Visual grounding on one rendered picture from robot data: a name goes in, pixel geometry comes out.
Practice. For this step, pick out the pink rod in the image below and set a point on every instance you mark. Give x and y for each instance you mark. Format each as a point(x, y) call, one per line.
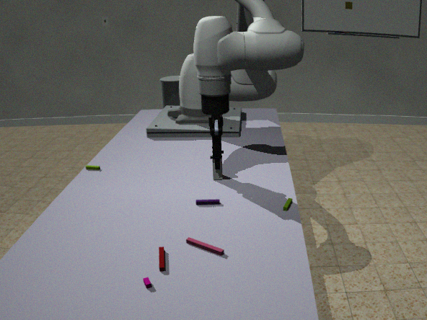
point(205, 246)

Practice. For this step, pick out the purple rod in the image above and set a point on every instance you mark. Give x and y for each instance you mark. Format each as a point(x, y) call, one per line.
point(207, 202)

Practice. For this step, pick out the small magenta block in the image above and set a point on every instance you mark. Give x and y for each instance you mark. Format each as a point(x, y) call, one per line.
point(147, 282)

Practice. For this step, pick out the dark red rod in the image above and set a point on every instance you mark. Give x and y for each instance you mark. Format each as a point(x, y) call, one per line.
point(161, 259)

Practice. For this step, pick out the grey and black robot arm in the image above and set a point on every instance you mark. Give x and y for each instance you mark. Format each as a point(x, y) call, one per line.
point(220, 54)

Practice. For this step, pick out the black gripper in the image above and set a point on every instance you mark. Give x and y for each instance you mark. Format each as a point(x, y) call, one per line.
point(215, 106)

